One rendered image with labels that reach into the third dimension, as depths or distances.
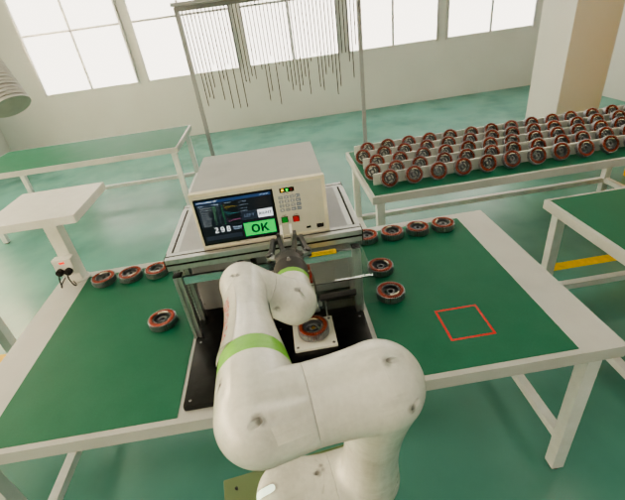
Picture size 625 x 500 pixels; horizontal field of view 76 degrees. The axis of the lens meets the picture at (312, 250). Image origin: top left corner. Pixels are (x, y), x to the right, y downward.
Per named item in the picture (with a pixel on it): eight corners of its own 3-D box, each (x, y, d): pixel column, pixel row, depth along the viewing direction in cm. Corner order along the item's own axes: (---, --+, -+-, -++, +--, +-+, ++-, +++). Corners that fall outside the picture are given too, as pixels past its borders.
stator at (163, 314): (176, 329, 159) (173, 322, 157) (147, 335, 158) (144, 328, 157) (180, 312, 169) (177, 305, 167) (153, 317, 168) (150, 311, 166)
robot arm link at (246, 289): (273, 400, 67) (301, 344, 65) (206, 383, 63) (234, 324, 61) (256, 303, 100) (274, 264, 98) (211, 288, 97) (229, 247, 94)
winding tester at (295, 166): (329, 230, 138) (323, 174, 127) (203, 250, 137) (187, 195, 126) (316, 187, 171) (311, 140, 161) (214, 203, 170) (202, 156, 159)
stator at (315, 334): (331, 340, 140) (330, 332, 138) (300, 345, 139) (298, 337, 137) (326, 319, 149) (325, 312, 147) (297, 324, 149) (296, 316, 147)
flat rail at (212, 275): (356, 256, 141) (355, 249, 139) (180, 285, 139) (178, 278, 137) (355, 255, 142) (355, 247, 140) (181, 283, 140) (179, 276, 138)
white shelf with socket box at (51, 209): (117, 307, 178) (72, 214, 154) (33, 319, 177) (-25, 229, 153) (138, 264, 208) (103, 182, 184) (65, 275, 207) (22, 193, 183)
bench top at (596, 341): (624, 356, 130) (629, 345, 127) (-67, 476, 123) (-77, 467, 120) (479, 217, 216) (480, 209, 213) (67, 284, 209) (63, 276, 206)
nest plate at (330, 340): (338, 345, 139) (337, 343, 138) (295, 353, 138) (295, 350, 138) (331, 317, 152) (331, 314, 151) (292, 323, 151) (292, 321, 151)
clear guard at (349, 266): (379, 302, 120) (378, 286, 117) (300, 314, 119) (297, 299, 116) (356, 246, 148) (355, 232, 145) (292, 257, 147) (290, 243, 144)
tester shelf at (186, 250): (363, 240, 139) (362, 229, 136) (167, 272, 136) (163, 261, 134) (341, 190, 176) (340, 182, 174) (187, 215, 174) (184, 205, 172)
